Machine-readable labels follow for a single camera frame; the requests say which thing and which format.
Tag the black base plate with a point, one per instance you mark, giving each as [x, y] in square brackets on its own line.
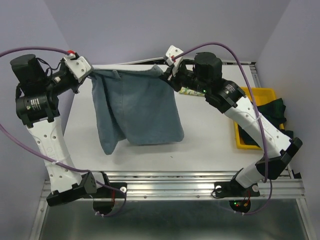
[110, 201]
[241, 197]

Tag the lemon print skirt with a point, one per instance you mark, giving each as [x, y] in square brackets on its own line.
[190, 92]

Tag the aluminium rail frame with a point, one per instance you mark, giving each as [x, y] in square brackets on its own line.
[169, 186]

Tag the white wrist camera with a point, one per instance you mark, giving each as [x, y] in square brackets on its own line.
[78, 66]
[170, 54]

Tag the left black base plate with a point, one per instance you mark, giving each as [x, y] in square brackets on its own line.
[110, 201]

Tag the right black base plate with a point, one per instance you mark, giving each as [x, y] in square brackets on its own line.
[241, 197]

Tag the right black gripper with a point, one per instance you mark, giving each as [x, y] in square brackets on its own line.
[173, 74]

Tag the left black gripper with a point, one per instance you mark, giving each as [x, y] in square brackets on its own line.
[76, 84]

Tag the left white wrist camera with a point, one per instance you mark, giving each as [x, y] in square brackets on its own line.
[78, 66]

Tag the yellow plastic tray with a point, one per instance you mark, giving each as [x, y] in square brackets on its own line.
[247, 116]

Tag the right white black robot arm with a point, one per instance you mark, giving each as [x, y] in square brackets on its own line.
[206, 77]

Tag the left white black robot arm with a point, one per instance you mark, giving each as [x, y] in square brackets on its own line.
[37, 107]

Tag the dark green skirt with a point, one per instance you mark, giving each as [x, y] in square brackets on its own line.
[274, 112]

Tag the light blue denim skirt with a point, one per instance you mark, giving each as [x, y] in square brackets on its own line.
[134, 105]

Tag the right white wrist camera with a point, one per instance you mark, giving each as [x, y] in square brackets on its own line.
[170, 54]

